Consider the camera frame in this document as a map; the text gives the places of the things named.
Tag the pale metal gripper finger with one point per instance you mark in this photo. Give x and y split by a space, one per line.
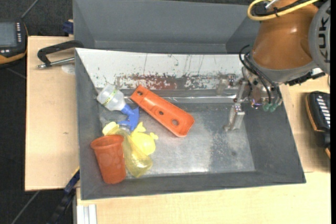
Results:
232 119
240 120

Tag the grey metal bin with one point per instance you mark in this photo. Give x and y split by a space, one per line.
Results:
183 152

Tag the yellow toy duck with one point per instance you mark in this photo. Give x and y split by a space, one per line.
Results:
144 141

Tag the yellow clear plastic bottle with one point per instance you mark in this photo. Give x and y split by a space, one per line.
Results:
136 162

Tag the clear spray bottle blue trigger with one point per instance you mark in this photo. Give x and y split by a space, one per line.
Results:
113 98

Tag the orange plastic cup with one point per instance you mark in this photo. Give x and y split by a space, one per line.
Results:
110 157

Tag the pale wood flat board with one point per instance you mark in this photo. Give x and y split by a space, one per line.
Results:
51 112

